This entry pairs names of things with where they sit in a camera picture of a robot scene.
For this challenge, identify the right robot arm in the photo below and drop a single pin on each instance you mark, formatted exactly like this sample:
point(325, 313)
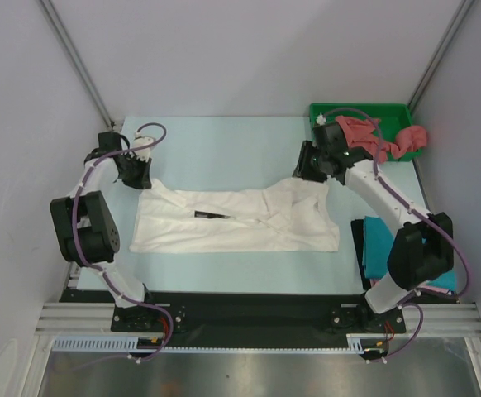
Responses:
point(421, 249)

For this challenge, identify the salmon red t-shirt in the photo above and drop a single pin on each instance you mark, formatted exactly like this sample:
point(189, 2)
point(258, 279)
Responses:
point(362, 133)

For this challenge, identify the white t-shirt with robot print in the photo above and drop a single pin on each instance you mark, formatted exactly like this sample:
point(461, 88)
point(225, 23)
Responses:
point(290, 215)

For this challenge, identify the green plastic bin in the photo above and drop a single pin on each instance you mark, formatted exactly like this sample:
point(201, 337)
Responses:
point(390, 116)

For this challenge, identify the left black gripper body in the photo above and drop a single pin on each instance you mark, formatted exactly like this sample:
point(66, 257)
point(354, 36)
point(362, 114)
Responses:
point(134, 176)

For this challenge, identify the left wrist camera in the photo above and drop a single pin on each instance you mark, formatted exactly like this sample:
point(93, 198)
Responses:
point(142, 146)

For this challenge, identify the right aluminium frame post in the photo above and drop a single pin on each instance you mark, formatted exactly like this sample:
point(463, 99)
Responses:
point(452, 30)

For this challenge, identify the aluminium frame post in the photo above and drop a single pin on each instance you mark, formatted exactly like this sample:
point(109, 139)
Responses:
point(452, 30)
point(71, 52)

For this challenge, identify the light blue cable duct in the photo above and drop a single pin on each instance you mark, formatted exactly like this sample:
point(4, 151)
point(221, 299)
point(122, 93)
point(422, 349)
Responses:
point(115, 344)

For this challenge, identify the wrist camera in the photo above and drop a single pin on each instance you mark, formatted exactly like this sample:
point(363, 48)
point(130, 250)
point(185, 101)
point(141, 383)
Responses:
point(142, 146)
point(321, 120)

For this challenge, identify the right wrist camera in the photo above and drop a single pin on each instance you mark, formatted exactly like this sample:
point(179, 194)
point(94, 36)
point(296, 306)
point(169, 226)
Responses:
point(321, 120)

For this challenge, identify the pink folded t-shirt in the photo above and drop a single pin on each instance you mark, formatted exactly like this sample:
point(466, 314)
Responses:
point(427, 288)

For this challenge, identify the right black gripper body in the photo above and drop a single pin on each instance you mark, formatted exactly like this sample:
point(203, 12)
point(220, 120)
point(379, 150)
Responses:
point(310, 164)

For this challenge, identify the left aluminium frame post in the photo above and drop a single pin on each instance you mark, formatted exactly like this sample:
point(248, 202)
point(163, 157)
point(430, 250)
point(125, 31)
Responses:
point(71, 52)

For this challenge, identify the aluminium front rail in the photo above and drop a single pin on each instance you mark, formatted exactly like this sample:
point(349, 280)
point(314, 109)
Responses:
point(439, 320)

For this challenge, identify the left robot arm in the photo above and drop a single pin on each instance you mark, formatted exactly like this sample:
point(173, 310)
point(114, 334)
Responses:
point(87, 233)

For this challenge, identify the teal folded t-shirt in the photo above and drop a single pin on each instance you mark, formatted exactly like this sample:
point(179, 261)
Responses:
point(378, 242)

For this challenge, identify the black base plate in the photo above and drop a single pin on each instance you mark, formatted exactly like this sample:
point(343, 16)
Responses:
point(254, 321)

